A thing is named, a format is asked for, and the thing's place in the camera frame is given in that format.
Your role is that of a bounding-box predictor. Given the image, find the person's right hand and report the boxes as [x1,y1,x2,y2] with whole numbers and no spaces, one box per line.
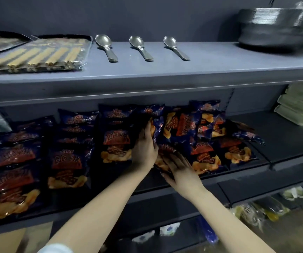
[160,152,206,200]

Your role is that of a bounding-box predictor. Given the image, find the person's left forearm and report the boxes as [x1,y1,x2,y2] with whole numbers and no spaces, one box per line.
[44,162,154,253]

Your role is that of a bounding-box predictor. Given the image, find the clear pack of bamboo chopsticks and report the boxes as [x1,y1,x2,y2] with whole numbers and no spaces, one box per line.
[0,35,93,75]

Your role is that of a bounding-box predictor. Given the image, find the blue plastic packet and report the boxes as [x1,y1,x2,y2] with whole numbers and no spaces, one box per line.
[196,215,218,244]

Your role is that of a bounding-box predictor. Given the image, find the stack of green-white packets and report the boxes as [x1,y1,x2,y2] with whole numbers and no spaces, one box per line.
[274,81,303,127]

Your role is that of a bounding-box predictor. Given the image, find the grey metal shelf unit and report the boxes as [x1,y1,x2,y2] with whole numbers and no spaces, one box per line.
[0,41,303,253]

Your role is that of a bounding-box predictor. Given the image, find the pile of yellow clear packets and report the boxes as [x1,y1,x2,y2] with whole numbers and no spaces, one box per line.
[230,196,291,231]

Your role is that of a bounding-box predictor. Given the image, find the pile of dark blue chip bags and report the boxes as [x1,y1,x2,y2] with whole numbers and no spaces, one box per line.
[0,99,266,222]

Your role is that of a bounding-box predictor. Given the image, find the cardboard box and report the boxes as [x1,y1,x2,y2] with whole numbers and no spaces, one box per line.
[0,221,54,253]

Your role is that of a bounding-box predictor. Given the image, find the person's left hand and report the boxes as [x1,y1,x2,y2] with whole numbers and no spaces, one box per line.
[131,119,159,170]

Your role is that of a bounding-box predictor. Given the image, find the stack of metal bowls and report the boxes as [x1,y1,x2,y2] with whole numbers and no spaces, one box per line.
[237,7,303,53]

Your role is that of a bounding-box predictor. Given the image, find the dark blue chip packet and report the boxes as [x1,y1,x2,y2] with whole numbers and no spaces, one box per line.
[151,110,202,152]

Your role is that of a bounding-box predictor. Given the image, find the white printed packet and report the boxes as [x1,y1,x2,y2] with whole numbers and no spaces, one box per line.
[159,222,181,237]
[131,230,155,244]

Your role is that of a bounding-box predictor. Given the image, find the person's white sleeve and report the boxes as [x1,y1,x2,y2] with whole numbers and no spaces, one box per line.
[37,243,74,253]

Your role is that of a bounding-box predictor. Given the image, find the metal spoon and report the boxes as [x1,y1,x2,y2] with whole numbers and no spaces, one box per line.
[163,36,190,61]
[95,34,118,63]
[129,36,154,62]

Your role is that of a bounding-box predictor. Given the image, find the white-green packet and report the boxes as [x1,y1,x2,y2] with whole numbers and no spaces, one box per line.
[281,186,303,201]

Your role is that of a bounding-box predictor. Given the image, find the person's right forearm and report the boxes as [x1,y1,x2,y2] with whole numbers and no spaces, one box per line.
[186,187,276,253]

